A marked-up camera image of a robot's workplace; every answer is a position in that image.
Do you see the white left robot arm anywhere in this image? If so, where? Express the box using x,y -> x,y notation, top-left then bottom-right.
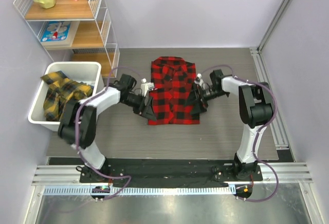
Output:
58,74 -> 156,182

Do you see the blue white picture book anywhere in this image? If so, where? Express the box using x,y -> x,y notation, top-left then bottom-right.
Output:
40,21 -> 74,47

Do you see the white wire shelf rack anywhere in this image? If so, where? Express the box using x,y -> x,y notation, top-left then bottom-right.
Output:
13,0 -> 120,78

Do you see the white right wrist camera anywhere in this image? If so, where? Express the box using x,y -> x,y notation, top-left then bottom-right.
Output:
194,73 -> 205,89

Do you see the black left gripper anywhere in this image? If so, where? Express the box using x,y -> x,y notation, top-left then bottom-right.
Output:
122,94 -> 157,122

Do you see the slotted aluminium rail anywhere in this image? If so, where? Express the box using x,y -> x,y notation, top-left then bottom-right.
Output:
44,185 -> 236,196

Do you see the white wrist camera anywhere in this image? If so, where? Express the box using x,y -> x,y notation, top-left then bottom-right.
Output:
194,73 -> 205,89
140,78 -> 155,97

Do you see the white plastic bin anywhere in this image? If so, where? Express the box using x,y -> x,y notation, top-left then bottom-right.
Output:
28,62 -> 104,132

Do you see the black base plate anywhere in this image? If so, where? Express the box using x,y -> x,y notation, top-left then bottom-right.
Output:
79,158 -> 263,189

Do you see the yellow plaid shirt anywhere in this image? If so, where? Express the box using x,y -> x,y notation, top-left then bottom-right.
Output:
41,71 -> 94,122

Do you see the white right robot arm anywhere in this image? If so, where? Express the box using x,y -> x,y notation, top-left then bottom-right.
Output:
185,69 -> 276,182

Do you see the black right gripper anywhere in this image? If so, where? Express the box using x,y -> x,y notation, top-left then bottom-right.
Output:
183,82 -> 228,115

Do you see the red black plaid shirt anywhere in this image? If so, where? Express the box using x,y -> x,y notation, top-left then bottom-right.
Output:
148,57 -> 200,125

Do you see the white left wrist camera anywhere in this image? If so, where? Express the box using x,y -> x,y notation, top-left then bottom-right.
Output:
140,78 -> 155,97

